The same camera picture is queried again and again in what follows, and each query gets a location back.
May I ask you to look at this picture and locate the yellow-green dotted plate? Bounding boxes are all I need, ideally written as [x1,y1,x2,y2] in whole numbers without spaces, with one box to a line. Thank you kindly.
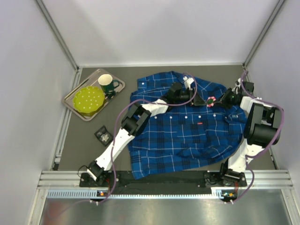
[73,86,105,117]

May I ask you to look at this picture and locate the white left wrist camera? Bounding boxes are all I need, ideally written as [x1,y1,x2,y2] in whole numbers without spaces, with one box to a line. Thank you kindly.
[183,76,194,89]

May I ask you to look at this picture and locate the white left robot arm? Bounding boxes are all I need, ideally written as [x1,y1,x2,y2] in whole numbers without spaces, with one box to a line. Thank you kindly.
[87,82,207,184]

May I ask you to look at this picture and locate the silver maple leaf brooch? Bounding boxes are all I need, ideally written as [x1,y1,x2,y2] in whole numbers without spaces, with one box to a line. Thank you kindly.
[100,134,110,143]

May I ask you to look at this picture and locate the blue plaid shirt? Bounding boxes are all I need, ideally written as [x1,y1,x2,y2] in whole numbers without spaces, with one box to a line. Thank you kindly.
[128,71,248,180]

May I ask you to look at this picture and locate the purple cable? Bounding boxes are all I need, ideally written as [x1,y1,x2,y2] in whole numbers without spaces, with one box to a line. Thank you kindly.
[217,70,285,204]
[46,72,198,216]

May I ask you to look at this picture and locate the green mug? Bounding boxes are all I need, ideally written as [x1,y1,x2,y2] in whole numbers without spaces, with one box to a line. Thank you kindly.
[98,74,120,95]

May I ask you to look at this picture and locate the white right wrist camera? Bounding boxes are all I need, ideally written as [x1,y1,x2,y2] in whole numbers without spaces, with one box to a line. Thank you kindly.
[235,78,241,87]

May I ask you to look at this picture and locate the silver metal tray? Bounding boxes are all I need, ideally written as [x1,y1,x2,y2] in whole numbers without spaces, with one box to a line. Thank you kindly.
[62,68,125,121]

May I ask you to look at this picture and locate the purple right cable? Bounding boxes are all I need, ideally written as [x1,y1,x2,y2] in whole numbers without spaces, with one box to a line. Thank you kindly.
[217,70,285,204]

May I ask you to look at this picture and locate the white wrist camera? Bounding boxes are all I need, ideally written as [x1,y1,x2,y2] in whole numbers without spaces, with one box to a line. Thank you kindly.
[235,78,241,87]
[183,76,194,89]

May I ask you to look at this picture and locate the small black frame box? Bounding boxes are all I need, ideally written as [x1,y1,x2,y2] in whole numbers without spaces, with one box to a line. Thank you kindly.
[94,126,113,147]

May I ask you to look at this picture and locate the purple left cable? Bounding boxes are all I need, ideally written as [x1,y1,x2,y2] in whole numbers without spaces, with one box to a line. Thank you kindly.
[46,72,198,216]

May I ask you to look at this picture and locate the pink flower brooch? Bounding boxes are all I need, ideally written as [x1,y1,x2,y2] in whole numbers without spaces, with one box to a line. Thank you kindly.
[206,96,216,107]

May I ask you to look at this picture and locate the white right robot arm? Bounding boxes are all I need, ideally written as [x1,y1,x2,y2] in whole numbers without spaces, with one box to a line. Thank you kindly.
[213,79,283,186]

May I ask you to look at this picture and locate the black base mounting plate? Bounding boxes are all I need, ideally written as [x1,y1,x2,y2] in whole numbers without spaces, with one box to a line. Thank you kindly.
[79,170,247,195]

